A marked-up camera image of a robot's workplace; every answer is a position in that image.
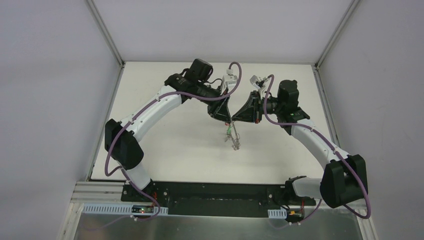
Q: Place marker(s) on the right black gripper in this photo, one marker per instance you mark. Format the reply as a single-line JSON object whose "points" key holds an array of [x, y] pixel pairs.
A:
{"points": [[255, 106]]}

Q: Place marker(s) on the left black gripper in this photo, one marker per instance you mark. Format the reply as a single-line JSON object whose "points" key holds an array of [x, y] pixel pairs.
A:
{"points": [[216, 104]]}

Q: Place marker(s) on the green headed key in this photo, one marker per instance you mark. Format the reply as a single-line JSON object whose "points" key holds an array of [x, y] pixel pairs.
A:
{"points": [[229, 131]]}

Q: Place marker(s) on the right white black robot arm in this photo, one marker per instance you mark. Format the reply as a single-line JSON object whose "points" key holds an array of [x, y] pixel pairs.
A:
{"points": [[344, 178]]}

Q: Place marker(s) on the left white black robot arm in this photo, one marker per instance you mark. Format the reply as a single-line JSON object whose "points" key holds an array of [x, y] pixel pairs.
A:
{"points": [[122, 138]]}

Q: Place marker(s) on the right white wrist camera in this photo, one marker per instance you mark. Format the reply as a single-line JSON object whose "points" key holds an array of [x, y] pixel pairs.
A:
{"points": [[259, 83]]}

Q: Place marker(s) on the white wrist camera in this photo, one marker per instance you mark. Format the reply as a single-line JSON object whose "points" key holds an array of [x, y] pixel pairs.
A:
{"points": [[259, 83], [229, 81]]}

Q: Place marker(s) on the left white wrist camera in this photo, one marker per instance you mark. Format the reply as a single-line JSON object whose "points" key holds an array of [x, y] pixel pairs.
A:
{"points": [[229, 81]]}

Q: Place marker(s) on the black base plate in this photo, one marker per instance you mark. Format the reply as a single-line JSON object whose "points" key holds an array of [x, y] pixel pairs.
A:
{"points": [[221, 199]]}

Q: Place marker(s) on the right white cable duct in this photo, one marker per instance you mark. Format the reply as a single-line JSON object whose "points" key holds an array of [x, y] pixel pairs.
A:
{"points": [[277, 213]]}

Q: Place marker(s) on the white cable duct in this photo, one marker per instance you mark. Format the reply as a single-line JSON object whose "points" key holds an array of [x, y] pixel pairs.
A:
{"points": [[277, 213], [124, 209]]}

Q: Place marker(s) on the aluminium frame rail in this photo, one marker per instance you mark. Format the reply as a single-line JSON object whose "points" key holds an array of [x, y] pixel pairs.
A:
{"points": [[102, 192]]}

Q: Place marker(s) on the left white cable duct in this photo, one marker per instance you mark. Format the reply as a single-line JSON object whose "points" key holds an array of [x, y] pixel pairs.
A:
{"points": [[124, 209]]}

